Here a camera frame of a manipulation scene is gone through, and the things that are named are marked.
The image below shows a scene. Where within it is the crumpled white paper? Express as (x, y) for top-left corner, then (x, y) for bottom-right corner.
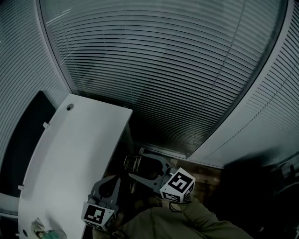
(31, 217), (45, 233)

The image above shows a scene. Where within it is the person's right forearm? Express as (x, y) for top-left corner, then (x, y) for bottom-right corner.
(179, 196), (225, 234)

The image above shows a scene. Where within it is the person's olive jacket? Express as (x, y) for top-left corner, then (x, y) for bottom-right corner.
(92, 196), (254, 239)

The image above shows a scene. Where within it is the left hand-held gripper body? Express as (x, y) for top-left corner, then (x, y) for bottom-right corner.
(81, 194), (119, 232)

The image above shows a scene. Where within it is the green plastic object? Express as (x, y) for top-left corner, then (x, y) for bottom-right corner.
(35, 229), (68, 239)

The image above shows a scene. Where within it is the black cable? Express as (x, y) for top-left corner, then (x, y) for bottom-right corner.
(168, 200), (185, 213)

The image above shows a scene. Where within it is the wide grey window blind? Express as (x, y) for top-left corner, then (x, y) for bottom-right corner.
(37, 0), (289, 159)

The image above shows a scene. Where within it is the dark office chair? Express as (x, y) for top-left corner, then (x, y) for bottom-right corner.
(270, 160), (299, 195)

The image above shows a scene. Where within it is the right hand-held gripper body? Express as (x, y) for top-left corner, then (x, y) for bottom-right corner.
(159, 166), (196, 204)

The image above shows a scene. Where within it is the white low ledge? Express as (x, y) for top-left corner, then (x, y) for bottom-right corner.
(0, 192), (21, 216)

